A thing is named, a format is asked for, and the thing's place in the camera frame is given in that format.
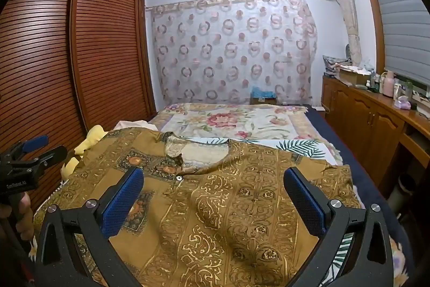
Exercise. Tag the pink bottle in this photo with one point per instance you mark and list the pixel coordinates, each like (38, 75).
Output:
(389, 85)

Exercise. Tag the palm leaf print cloth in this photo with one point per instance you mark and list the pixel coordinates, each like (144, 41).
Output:
(302, 147)

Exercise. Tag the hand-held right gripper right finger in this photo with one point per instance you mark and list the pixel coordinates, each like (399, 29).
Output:
(304, 203)

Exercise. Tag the tied beige curtain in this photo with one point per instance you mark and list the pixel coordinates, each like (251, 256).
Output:
(346, 4)

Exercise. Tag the open cardboard box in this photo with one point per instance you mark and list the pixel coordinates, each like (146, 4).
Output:
(352, 77)

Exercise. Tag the cream pillow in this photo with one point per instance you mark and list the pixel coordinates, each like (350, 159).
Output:
(134, 124)

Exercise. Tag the blue item on box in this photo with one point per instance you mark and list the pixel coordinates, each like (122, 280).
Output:
(262, 93)

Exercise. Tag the wooden cabinet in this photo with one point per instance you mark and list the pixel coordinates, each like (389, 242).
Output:
(362, 112)

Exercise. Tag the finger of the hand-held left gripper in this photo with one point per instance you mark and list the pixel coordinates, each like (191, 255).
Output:
(50, 156)
(35, 142)

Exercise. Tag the patterned pillow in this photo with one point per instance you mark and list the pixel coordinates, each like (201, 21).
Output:
(336, 65)

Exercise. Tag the grey window blind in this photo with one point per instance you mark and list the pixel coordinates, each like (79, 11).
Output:
(399, 21)

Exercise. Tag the yellow garment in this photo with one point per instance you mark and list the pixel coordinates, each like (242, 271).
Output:
(92, 137)

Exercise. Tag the wooden slatted wardrobe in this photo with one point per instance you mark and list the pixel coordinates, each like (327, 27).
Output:
(100, 38)

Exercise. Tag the navy bed sheet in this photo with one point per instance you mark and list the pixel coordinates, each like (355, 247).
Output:
(352, 152)

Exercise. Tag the floral blanket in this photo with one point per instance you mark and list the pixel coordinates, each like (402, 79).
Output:
(235, 120)

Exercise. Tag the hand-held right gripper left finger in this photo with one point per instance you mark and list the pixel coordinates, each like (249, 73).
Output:
(122, 203)

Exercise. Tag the brown patterned shirt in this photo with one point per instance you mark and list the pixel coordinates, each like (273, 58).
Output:
(218, 206)

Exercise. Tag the grey round bin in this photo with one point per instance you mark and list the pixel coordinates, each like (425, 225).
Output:
(401, 191)

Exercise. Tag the person's left hand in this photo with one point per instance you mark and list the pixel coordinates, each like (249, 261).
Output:
(25, 216)

